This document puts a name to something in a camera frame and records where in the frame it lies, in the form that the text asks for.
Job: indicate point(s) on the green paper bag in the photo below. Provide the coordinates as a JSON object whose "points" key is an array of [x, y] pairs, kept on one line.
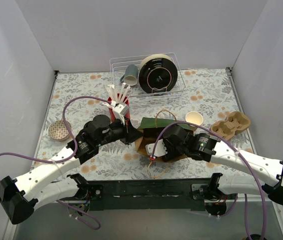
{"points": [[151, 128]]}

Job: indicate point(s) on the black round plate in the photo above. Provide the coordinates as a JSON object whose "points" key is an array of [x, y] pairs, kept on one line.
{"points": [[157, 74]]}

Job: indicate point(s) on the patterned small bowl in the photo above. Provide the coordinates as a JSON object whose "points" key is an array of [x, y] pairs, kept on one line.
{"points": [[57, 131]]}

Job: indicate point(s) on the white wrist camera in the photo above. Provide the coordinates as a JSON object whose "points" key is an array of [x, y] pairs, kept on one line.
{"points": [[120, 111], [159, 151]]}

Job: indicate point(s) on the white straw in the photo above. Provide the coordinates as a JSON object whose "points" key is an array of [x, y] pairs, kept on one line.
{"points": [[112, 92], [126, 89], [119, 96], [110, 104]]}

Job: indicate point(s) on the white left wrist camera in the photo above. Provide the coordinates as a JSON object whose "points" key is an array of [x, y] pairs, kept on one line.
{"points": [[120, 111]]}

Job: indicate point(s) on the white wire dish rack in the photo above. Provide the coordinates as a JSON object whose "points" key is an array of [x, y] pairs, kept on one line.
{"points": [[137, 97]]}

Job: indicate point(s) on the brown paper cup stack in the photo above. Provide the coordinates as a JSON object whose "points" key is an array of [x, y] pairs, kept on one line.
{"points": [[194, 117]]}

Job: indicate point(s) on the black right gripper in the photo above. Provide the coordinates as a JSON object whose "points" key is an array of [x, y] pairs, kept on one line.
{"points": [[167, 146]]}

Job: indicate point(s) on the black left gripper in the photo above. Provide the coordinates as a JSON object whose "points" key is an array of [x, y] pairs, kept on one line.
{"points": [[127, 131]]}

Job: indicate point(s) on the red ribbed straw holder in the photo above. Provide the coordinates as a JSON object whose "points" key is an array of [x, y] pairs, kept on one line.
{"points": [[113, 117]]}

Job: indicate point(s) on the grey ceramic mug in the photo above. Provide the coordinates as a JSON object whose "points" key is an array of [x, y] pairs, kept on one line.
{"points": [[130, 76]]}

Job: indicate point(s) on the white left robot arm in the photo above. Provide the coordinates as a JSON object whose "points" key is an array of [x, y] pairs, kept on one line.
{"points": [[21, 196]]}

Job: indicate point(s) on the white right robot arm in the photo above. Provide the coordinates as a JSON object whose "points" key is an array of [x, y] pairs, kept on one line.
{"points": [[263, 175]]}

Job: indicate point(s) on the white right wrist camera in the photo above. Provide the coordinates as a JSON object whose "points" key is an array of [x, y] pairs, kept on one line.
{"points": [[159, 151]]}

